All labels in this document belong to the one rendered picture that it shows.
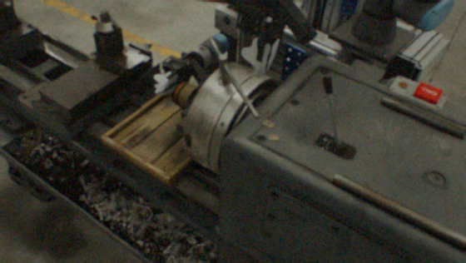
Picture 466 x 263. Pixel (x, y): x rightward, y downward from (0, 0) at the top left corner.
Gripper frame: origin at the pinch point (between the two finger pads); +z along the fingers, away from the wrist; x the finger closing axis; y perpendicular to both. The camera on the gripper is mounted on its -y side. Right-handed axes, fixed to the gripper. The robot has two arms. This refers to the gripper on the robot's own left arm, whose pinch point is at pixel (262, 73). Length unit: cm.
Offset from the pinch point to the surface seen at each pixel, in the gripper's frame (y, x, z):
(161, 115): 46, -25, 42
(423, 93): -30.4, -30.7, 1.2
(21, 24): 128, -25, 37
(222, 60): 13.5, -4.6, 3.3
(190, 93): 26.9, -12.6, 21.3
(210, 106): 13.1, -2.7, 15.8
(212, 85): 16.1, -6.5, 12.0
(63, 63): 101, -26, 45
